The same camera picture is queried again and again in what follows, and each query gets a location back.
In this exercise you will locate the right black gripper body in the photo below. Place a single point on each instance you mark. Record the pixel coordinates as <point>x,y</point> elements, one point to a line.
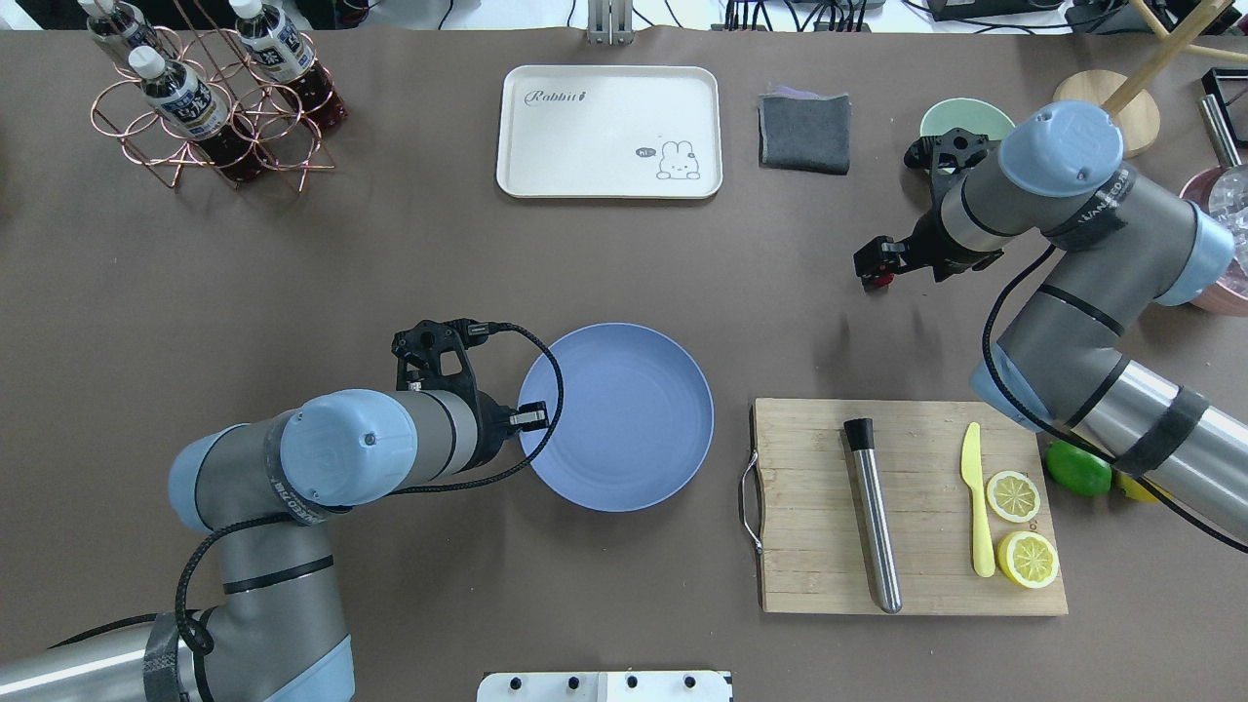
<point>927,244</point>

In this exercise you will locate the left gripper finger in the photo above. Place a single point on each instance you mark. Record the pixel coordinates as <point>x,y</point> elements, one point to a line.
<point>529,419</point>

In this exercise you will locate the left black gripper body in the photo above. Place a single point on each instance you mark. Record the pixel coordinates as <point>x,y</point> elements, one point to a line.
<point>490,430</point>

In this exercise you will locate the blue round plate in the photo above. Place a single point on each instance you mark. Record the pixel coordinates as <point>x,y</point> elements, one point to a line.
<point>637,422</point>

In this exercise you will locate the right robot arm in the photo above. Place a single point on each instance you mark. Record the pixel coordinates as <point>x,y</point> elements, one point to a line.
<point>1126,243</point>

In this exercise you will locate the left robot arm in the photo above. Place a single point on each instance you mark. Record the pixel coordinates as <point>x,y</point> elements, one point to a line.
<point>257,613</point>

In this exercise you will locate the mint green bowl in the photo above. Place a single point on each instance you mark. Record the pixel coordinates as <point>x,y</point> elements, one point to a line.
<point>970,114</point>

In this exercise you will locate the grey folded cloth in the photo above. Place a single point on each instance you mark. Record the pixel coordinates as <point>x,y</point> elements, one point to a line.
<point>805,131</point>

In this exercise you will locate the steel muddler black tip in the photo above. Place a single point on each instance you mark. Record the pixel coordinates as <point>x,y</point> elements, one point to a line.
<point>882,567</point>

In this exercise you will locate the wooden cup tree stand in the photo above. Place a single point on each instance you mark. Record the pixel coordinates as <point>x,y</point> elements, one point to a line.
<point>1125,98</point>

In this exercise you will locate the wooden cutting board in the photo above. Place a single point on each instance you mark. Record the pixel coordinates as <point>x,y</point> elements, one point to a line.
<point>812,560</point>

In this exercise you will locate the upper lemon half slice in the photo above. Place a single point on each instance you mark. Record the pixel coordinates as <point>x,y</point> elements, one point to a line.
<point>1013,497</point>

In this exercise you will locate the lemon half slice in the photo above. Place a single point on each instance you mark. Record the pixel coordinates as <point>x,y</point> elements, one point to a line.
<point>1028,559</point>
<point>1013,497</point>

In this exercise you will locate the green lime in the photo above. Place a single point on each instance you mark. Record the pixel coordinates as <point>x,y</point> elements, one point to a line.
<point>1077,470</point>

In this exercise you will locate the cream rabbit tray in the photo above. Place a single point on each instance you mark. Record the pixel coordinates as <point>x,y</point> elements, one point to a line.
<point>610,132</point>

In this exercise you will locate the pink ice bowl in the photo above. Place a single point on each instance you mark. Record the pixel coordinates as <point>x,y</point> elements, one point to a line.
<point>1227,296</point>

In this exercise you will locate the yellow plastic knife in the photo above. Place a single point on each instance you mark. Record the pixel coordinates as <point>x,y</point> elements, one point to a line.
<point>972,475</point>

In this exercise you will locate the metal ice scoop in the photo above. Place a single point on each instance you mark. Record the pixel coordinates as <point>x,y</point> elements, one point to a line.
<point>1227,200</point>

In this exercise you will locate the lower yellow lemon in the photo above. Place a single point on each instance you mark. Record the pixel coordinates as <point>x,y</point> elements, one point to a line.
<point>1131,489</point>

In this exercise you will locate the lower lemon half slice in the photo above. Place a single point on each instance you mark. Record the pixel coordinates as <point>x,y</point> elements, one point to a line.
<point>1028,559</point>

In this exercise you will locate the back right tea bottle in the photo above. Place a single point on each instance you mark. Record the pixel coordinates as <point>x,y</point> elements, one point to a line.
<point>284,57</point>

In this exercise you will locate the tea bottle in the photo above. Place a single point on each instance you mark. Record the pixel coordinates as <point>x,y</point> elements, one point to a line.
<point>189,105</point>
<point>119,27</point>
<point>284,57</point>

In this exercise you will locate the front tea bottle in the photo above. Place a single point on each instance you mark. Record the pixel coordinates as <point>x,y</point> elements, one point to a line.
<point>189,105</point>

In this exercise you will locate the back left tea bottle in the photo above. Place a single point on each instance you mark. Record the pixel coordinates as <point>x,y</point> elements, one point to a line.
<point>119,27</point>

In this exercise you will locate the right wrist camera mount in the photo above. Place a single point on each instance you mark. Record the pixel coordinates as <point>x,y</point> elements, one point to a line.
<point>946,155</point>

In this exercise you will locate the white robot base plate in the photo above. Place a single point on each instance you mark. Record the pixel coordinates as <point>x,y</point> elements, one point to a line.
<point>644,685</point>

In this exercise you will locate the copper wire bottle rack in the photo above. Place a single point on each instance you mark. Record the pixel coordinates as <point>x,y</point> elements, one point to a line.
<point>239,100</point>

